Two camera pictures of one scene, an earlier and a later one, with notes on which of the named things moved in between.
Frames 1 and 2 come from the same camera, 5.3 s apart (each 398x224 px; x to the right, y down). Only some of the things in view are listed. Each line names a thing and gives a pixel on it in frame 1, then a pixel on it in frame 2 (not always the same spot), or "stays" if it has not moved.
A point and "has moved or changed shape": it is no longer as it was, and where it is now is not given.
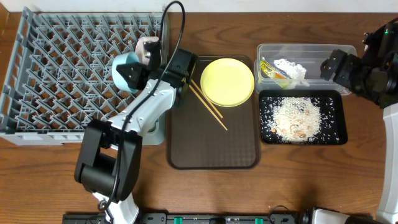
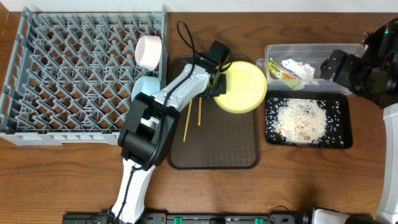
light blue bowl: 124,58 has moved or changed shape
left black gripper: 137,73 → 219,82
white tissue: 296,71 has moved or changed shape
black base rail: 173,218 stays
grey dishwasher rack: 58,74 stays
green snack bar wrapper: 282,78 has moved or changed shape
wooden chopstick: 208,107 → 187,119
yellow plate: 227,82 has moved or changed shape
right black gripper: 350,63 stays
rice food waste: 296,119 has moved or changed shape
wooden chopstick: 208,99 → 199,111
